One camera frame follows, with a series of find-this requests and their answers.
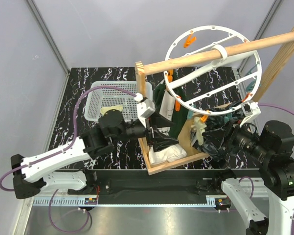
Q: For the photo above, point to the orange clothespin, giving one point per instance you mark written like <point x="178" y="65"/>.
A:
<point x="170" y="75"/>
<point x="204" y="118"/>
<point x="189" y="40"/>

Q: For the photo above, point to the teal clothespin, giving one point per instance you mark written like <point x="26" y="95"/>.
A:
<point x="189" y="114"/>

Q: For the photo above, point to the cream sock in basket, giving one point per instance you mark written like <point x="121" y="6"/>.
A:
<point x="103" y="110"/>

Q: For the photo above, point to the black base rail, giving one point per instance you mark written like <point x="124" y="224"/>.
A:
<point x="137" y="187"/>

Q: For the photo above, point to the white perforated plastic basket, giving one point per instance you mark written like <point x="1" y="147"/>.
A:
<point x="109" y="97"/>

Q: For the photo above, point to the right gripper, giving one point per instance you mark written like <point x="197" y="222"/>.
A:
<point x="234" y="129"/>

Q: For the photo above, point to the orange clothespin top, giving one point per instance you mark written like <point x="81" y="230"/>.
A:
<point x="189" y="40"/>

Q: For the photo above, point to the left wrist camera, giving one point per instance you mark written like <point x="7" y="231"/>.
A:
<point x="145" y="108"/>

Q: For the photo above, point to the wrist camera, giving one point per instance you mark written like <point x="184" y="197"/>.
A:
<point x="251" y="111"/>
<point x="145" y="108"/>

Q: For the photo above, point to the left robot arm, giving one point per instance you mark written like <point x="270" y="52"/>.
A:
<point x="33" y="174"/>

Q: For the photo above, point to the cream sock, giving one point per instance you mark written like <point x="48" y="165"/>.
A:
<point x="198" y="128"/>
<point x="103" y="110"/>

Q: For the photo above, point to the white printed t-shirt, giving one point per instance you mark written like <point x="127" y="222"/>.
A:
<point x="169" y="154"/>

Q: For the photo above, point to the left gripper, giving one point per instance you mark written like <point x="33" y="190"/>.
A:
<point x="159" y="140"/>

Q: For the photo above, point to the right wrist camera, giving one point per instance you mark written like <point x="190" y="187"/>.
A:
<point x="251" y="111"/>

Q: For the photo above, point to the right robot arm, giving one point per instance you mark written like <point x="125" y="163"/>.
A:
<point x="273" y="149"/>

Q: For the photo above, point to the green garment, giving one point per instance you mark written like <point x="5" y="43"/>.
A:
<point x="165" y="105"/>

